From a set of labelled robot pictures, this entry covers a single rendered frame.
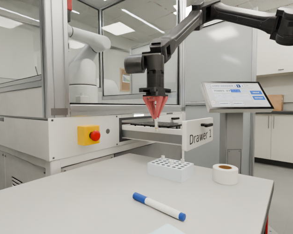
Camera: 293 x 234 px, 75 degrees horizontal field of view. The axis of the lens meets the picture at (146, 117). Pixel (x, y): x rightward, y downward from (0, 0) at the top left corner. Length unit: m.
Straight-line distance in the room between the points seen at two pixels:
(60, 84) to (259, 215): 0.67
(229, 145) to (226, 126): 0.16
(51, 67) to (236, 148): 1.51
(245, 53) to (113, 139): 1.99
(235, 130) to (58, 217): 1.53
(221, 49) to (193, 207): 2.33
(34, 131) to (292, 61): 3.87
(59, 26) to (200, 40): 2.24
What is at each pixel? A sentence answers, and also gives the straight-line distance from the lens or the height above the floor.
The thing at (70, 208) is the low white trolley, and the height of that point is 0.76.
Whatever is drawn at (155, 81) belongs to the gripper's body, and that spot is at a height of 1.06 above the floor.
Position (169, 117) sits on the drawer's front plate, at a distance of 1.22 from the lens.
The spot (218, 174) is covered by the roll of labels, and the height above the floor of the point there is 0.79.
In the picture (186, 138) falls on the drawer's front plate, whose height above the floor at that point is 0.87.
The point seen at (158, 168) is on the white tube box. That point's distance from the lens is 0.62.
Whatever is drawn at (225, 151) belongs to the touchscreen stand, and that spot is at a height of 0.61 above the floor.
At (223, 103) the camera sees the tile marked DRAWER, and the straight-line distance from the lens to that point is 1.63.
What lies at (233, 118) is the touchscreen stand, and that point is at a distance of 1.76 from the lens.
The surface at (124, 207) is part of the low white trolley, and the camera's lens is 0.47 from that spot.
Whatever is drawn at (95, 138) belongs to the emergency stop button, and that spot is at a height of 0.87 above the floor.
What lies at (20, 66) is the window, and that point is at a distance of 0.96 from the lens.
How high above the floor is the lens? 0.98
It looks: 3 degrees down
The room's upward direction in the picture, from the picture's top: straight up
